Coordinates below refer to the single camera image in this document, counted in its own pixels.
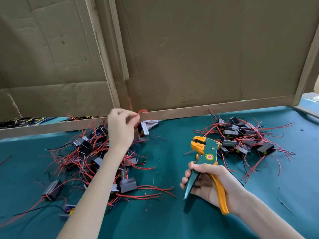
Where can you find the person's left hand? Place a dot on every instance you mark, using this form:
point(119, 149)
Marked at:
point(122, 129)

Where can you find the person's right hand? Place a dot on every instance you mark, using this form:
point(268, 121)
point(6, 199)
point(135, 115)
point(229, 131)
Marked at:
point(224, 186)

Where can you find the person's right forearm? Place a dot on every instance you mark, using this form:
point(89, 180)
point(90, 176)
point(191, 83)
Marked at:
point(269, 220)

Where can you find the person's left forearm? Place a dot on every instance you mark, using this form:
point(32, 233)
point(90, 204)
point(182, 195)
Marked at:
point(94, 196)

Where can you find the thin wooden strip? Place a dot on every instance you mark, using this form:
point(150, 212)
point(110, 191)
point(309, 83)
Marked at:
point(118, 39)

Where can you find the creased brown cardboard panel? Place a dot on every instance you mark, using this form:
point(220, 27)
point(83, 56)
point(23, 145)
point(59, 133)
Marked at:
point(45, 47)

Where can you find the flat grey board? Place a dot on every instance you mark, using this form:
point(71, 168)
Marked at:
point(308, 107)

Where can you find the smooth brown cardboard panel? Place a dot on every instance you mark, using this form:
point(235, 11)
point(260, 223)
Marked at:
point(214, 47)

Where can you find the brown cardboard box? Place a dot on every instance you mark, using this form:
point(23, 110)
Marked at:
point(317, 86)

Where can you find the short wooden bottom rail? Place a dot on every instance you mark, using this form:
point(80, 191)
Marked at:
point(50, 129)

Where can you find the wide wooden post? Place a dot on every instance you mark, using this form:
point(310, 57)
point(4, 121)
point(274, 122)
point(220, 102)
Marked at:
point(102, 57)

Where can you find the long wooden bottom rail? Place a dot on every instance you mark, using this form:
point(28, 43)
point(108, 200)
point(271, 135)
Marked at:
point(219, 108)

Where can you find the wooden corner post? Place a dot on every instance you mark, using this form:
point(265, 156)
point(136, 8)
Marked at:
point(305, 72)

